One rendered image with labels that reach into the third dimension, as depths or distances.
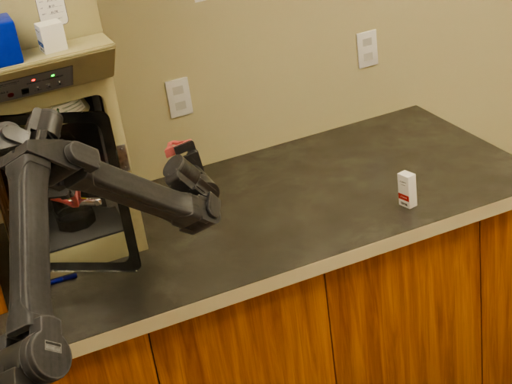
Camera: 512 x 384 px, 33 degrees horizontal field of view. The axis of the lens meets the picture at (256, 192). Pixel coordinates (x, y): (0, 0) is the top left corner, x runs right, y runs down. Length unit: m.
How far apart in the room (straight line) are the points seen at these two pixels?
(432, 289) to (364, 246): 0.29
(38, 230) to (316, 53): 1.47
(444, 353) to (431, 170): 0.50
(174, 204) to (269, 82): 1.01
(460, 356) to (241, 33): 1.12
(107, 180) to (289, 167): 1.02
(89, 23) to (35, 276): 0.77
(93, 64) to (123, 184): 0.39
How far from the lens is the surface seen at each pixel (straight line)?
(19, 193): 1.47
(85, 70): 1.96
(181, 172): 1.81
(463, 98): 3.06
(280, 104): 2.71
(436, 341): 2.43
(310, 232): 2.18
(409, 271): 2.26
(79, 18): 2.00
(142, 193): 1.67
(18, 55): 1.89
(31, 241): 1.43
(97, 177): 1.60
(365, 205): 2.29
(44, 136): 1.81
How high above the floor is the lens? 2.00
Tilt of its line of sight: 26 degrees down
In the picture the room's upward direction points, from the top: 8 degrees counter-clockwise
